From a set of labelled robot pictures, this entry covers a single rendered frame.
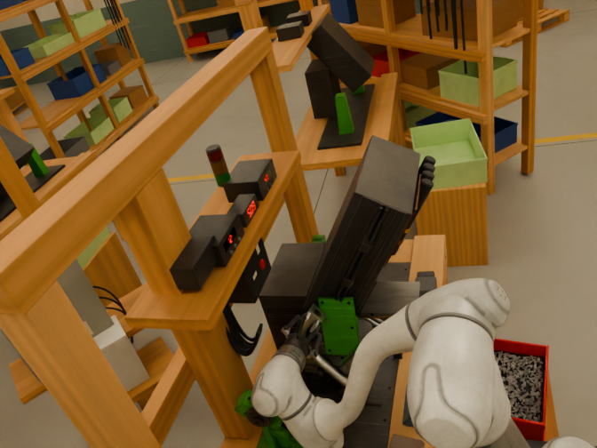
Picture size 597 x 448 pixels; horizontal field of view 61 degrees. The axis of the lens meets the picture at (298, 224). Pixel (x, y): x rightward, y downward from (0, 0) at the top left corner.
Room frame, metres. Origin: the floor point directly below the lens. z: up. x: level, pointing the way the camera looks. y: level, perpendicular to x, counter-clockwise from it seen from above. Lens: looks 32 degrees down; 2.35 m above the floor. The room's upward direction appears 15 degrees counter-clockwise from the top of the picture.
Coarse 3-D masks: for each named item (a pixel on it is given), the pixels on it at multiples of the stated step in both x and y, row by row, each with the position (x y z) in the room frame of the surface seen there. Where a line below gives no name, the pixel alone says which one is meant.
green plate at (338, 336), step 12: (324, 300) 1.24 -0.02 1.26; (336, 300) 1.22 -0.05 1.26; (348, 300) 1.21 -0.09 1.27; (324, 312) 1.23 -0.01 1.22; (336, 312) 1.22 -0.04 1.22; (348, 312) 1.20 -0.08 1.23; (324, 324) 1.22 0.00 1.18; (336, 324) 1.21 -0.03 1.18; (348, 324) 1.19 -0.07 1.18; (324, 336) 1.21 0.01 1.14; (336, 336) 1.20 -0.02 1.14; (348, 336) 1.18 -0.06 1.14; (336, 348) 1.19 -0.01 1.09; (348, 348) 1.17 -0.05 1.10
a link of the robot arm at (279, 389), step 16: (272, 368) 0.92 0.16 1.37; (288, 368) 0.92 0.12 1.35; (256, 384) 0.89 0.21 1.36; (272, 384) 0.87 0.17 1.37; (288, 384) 0.88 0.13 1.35; (304, 384) 0.91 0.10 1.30; (256, 400) 0.85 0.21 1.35; (272, 400) 0.84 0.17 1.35; (288, 400) 0.85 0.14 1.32; (304, 400) 0.87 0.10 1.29; (272, 416) 0.83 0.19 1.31; (288, 416) 0.85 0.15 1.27
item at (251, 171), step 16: (256, 160) 1.64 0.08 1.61; (272, 160) 1.62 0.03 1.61; (240, 176) 1.55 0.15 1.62; (256, 176) 1.52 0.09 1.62; (272, 176) 1.58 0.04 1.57; (240, 192) 1.50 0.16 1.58; (256, 192) 1.48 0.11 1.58; (208, 224) 1.29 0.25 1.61; (224, 224) 1.27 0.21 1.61; (240, 224) 1.30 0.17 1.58; (224, 240) 1.20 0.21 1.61; (240, 240) 1.26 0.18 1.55; (224, 256) 1.17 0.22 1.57
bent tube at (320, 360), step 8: (312, 312) 1.21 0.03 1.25; (320, 312) 1.23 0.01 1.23; (312, 320) 1.21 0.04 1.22; (320, 320) 1.19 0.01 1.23; (304, 328) 1.22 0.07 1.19; (304, 336) 1.22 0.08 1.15; (312, 360) 1.19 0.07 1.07; (320, 360) 1.18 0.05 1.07; (328, 368) 1.16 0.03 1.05; (336, 368) 1.16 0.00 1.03; (336, 376) 1.14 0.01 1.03; (344, 376) 1.14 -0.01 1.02; (344, 384) 1.12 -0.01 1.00
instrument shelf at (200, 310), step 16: (240, 160) 1.84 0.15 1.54; (288, 160) 1.73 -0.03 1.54; (288, 176) 1.63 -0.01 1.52; (224, 192) 1.61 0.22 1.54; (272, 192) 1.52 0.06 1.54; (208, 208) 1.53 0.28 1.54; (224, 208) 1.50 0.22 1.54; (272, 208) 1.45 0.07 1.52; (192, 224) 1.45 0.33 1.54; (256, 224) 1.35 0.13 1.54; (256, 240) 1.30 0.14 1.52; (240, 256) 1.20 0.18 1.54; (224, 272) 1.14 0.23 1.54; (240, 272) 1.16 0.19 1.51; (208, 288) 1.09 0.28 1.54; (224, 288) 1.08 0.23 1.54; (144, 304) 1.10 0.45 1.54; (160, 304) 1.08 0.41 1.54; (176, 304) 1.06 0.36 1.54; (192, 304) 1.04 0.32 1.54; (208, 304) 1.03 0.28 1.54; (224, 304) 1.05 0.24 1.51; (128, 320) 1.06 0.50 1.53; (144, 320) 1.04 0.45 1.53; (160, 320) 1.02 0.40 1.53; (176, 320) 1.00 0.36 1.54; (192, 320) 0.99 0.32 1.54; (208, 320) 0.97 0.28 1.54
